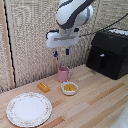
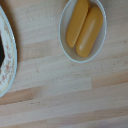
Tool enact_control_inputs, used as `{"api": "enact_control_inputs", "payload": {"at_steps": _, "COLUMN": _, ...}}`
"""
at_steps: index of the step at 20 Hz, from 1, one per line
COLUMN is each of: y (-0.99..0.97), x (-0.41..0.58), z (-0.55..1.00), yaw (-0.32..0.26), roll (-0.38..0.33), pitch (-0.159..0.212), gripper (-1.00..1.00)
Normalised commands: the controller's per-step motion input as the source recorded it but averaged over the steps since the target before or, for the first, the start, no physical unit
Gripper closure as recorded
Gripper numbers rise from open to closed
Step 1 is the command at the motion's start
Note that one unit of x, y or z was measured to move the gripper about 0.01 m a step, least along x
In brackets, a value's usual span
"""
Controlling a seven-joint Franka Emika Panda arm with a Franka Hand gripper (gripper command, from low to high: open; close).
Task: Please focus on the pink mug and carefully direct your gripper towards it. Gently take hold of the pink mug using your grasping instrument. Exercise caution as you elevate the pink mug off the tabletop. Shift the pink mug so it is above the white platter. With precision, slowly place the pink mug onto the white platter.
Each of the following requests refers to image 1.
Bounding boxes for white bowl with yellow food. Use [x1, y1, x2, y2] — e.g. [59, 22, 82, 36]
[60, 81, 79, 97]

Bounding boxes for pink mug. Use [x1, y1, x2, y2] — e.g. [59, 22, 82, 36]
[57, 66, 73, 83]

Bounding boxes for black box appliance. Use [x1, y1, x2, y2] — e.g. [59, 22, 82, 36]
[85, 28, 128, 81]

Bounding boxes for black cable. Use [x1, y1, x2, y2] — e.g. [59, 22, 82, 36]
[79, 13, 128, 38]

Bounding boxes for white floral plate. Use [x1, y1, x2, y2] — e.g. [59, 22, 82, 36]
[6, 91, 53, 128]

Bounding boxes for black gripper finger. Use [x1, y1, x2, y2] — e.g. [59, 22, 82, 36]
[53, 50, 59, 59]
[65, 48, 71, 56]

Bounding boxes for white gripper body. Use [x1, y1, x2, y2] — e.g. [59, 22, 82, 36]
[45, 29, 81, 50]

